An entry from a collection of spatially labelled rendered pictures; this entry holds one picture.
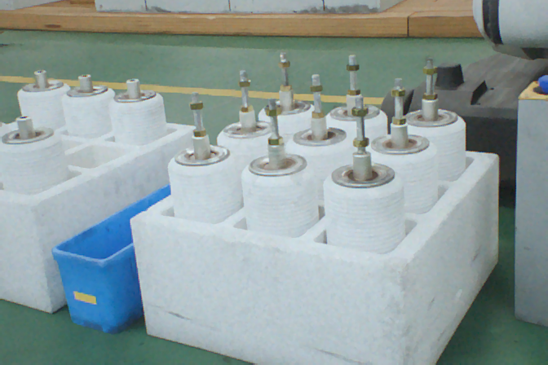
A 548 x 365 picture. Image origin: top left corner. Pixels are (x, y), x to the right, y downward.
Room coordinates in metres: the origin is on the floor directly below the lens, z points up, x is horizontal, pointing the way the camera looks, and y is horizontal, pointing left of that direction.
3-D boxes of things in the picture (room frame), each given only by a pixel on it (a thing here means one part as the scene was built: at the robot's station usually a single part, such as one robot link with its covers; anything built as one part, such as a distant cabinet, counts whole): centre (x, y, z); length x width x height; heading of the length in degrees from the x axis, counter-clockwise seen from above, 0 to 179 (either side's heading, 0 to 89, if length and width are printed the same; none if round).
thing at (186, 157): (0.97, 0.10, 0.25); 0.08 x 0.08 x 0.01
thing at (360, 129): (0.84, -0.10, 0.31); 0.01 x 0.01 x 0.08
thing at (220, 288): (1.00, -0.07, 0.09); 0.39 x 0.39 x 0.18; 58
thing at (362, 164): (0.84, -0.10, 0.26); 0.02 x 0.02 x 0.03
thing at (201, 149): (0.97, 0.10, 0.26); 0.02 x 0.02 x 0.03
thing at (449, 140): (1.04, -0.23, 0.16); 0.10 x 0.10 x 0.18
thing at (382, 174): (0.84, -0.10, 0.25); 0.08 x 0.08 x 0.01
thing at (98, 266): (1.09, 0.21, 0.06); 0.30 x 0.11 x 0.12; 146
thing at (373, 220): (0.84, -0.10, 0.16); 0.10 x 0.10 x 0.18
